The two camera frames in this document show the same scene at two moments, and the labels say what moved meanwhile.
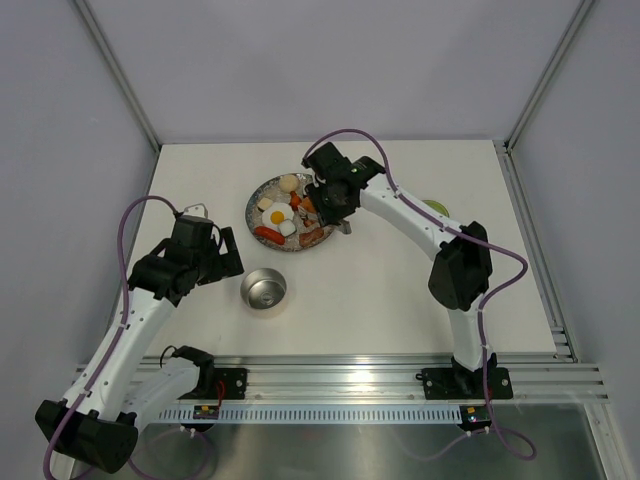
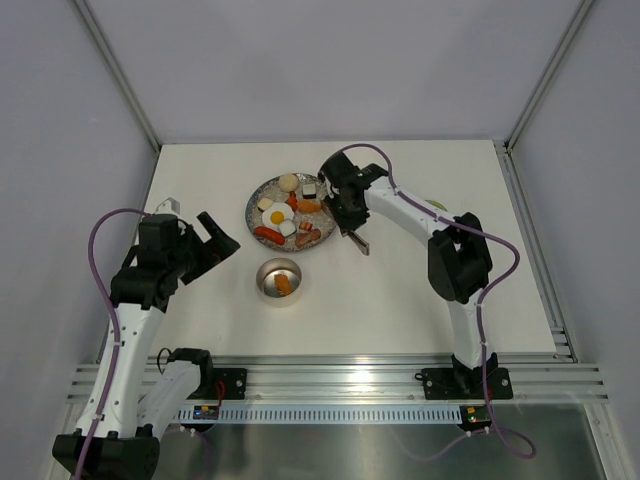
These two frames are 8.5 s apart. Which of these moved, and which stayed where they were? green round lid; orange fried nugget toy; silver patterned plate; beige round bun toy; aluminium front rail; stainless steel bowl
Moved: stainless steel bowl; orange fried nugget toy
Stayed: silver patterned plate; green round lid; beige round bun toy; aluminium front rail
